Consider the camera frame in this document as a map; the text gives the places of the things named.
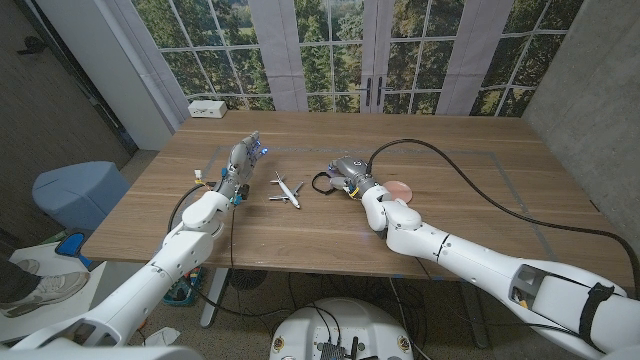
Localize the printed window backdrop cloth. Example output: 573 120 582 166
102 0 586 119

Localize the thin black left wrist cable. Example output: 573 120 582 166
192 204 294 319

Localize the pink round disc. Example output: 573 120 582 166
382 180 414 205

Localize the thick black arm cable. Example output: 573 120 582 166
367 138 640 301
167 181 217 234

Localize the white toy airplane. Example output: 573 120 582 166
268 171 305 210

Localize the black round fan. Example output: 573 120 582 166
228 268 269 292

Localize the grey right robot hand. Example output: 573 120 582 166
327 155 381 199

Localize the white robot torso base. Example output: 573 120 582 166
268 297 415 360

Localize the black strap on right arm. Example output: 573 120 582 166
578 282 616 347

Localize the blue-grey padded stool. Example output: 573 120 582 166
32 160 132 231

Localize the dark trouser leg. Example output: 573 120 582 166
0 252 34 304

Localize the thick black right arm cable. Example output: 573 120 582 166
367 138 640 301

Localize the metal table leg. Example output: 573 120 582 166
459 279 492 350
199 268 232 330

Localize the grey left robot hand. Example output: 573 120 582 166
217 130 269 200

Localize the grey white sneaker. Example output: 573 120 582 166
0 271 92 319

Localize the blue basket with toys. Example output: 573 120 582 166
162 267 204 308

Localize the crumpled white paper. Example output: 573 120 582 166
144 326 182 348

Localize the blue paddle-shaped tool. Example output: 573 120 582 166
54 232 94 269

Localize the white power strip box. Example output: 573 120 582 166
187 99 228 120

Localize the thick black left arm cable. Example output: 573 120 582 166
167 181 217 234

